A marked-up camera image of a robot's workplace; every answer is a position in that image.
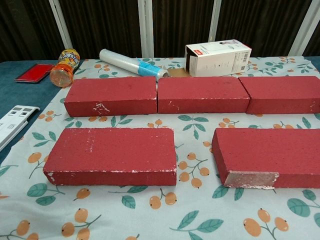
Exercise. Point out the red brick with worn end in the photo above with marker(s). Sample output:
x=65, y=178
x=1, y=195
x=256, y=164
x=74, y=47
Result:
x=275, y=155

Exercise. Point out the brown cardboard piece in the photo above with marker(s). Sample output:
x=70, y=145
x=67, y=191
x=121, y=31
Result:
x=177, y=73

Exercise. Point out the clear film roll blue label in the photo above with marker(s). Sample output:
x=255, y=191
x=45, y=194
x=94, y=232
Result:
x=120, y=61

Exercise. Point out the white carton box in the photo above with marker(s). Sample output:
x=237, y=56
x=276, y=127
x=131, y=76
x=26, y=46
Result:
x=215, y=62

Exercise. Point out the floral fruit print tablecloth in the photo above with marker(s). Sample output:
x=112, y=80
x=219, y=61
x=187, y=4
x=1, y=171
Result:
x=160, y=212

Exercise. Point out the orange drink bottle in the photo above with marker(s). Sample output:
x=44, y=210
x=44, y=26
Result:
x=65, y=70

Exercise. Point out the dark ribbed curtain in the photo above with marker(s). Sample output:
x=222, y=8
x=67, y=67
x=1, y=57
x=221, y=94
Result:
x=105, y=25

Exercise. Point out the red phone case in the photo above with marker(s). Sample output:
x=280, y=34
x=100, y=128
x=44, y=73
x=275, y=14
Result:
x=33, y=72

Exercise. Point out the white metal frame post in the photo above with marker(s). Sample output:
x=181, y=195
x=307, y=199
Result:
x=215, y=20
x=145, y=25
x=60, y=25
x=303, y=25

